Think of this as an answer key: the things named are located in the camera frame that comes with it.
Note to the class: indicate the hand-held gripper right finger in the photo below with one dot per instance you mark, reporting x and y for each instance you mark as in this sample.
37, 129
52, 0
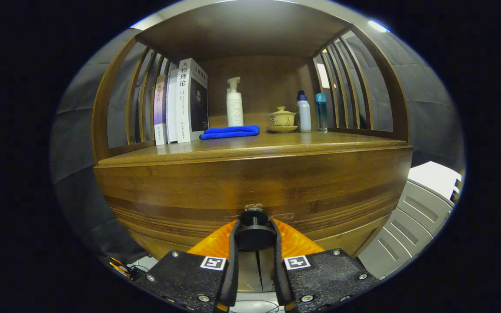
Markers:
278, 269

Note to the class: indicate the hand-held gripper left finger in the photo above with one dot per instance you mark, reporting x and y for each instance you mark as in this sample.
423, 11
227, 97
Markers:
233, 265

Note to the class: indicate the black drawer knob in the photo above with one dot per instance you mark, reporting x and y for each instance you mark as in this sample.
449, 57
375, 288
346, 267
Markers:
255, 237

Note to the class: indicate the wooden drawer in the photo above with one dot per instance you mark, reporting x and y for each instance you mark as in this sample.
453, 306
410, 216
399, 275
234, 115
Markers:
233, 182

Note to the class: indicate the wooden countertop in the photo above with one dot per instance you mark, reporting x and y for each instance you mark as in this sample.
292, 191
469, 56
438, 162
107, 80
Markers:
298, 141

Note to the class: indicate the white grey filing cabinet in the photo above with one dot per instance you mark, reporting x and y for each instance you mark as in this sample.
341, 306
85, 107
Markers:
415, 217

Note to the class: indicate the wooden cabinet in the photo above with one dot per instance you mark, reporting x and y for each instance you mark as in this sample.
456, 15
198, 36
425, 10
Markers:
255, 34

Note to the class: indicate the blue folded cloth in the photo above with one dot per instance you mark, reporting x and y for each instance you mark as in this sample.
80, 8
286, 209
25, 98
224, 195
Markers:
228, 132

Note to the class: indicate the yellow ceramic saucer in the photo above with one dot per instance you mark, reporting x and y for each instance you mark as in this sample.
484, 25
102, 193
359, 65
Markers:
282, 129

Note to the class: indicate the yellow lidded teacup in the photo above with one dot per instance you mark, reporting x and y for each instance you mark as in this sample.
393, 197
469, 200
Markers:
282, 118

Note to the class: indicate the white pump bottle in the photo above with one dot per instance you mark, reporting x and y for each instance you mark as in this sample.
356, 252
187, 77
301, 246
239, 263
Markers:
235, 111

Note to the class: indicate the white bottle blue cap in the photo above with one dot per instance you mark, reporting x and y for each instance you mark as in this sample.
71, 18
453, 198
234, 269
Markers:
304, 115

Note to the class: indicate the clear blue bottle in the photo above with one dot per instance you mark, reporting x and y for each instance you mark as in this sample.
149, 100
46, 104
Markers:
321, 113

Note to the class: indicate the thick white portrait book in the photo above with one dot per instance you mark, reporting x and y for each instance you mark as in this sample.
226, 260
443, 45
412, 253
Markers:
198, 104

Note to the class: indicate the thin white book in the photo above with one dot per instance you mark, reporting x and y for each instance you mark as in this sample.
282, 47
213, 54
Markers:
172, 108

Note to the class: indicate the purple spine book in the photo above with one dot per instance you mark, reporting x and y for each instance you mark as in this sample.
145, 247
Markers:
160, 108

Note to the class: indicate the black backdrop cloth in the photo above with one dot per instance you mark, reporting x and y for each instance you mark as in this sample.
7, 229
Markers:
76, 139

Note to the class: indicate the small ceiling light panel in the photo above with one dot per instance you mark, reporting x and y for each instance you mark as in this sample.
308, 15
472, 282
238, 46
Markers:
379, 26

